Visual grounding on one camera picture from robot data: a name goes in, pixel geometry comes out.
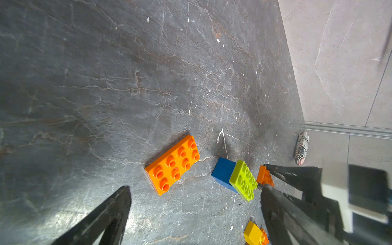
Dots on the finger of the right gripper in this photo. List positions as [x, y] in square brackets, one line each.
[299, 177]

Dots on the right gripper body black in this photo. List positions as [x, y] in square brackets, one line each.
[326, 214]

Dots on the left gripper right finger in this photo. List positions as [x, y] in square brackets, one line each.
[285, 220]

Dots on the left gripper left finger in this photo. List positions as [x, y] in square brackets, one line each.
[107, 221]

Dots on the lime green lego plate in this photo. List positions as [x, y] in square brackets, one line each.
[243, 181]

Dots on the orange 2x4 lego plate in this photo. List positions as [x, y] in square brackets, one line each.
[170, 166]

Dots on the blue lego block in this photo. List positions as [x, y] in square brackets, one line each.
[223, 171]

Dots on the yellow lego brick middle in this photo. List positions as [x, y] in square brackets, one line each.
[252, 234]

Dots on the flag pattern can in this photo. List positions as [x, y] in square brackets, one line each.
[301, 148]

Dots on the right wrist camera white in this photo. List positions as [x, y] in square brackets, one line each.
[338, 181]

